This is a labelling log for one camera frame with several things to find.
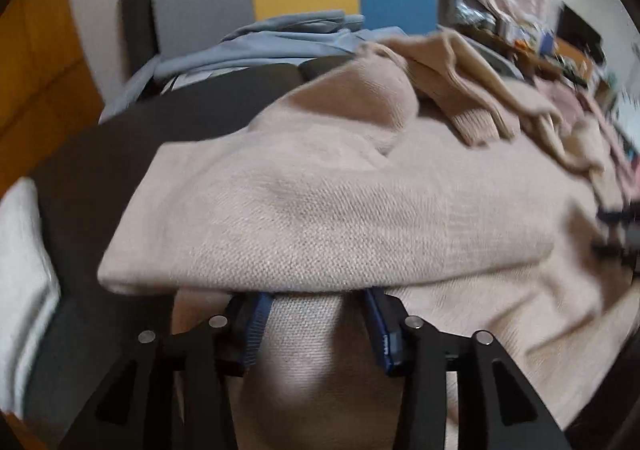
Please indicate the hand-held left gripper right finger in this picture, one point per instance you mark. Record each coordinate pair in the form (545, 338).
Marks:
(384, 332)

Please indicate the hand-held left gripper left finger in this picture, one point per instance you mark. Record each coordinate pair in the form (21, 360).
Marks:
(254, 327)

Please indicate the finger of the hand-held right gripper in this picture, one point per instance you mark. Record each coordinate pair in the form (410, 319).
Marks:
(614, 217)
(607, 250)

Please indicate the beige knit sweater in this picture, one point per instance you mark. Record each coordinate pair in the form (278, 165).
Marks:
(325, 205)

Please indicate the pink knit sweater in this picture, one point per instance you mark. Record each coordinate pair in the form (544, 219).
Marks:
(567, 102)

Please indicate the cluttered wooden desk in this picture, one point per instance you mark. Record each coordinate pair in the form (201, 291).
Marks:
(570, 48)

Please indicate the black monitor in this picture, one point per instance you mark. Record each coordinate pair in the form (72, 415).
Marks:
(577, 25)

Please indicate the white cloth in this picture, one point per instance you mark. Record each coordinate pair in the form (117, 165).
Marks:
(25, 280)

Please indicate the silver foil bag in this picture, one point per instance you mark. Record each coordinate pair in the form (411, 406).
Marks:
(470, 13)

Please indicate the blue-grey garment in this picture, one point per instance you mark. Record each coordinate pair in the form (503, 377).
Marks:
(240, 49)

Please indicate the orange wooden wardrobe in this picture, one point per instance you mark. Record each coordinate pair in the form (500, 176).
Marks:
(40, 79)

